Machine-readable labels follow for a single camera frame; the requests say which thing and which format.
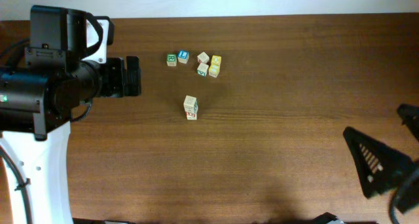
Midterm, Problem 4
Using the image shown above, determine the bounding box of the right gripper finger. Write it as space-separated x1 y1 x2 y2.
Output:
397 103 418 140
343 126 414 198

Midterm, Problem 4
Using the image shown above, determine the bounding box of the green N block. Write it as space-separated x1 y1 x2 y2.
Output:
183 95 198 113

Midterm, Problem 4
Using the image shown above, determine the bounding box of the red E block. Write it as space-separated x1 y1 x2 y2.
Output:
185 111 197 121

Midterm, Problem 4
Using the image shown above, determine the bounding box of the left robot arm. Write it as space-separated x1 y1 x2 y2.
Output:
1 37 141 223

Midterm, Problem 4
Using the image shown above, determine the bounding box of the green R block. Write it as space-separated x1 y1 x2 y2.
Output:
166 54 177 67

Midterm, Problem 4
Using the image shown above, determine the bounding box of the blue L block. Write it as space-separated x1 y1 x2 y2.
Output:
177 50 189 64

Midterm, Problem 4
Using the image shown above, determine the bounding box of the wooden block with 9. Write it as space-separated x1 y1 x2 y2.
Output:
197 63 209 77

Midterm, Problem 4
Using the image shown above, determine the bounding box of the wooden block with 2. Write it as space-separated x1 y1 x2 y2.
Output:
197 52 210 64

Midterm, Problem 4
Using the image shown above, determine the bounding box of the yellow framed block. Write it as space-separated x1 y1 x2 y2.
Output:
208 64 220 78

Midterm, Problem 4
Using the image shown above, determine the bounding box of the yellow K block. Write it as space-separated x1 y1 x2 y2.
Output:
211 55 222 65

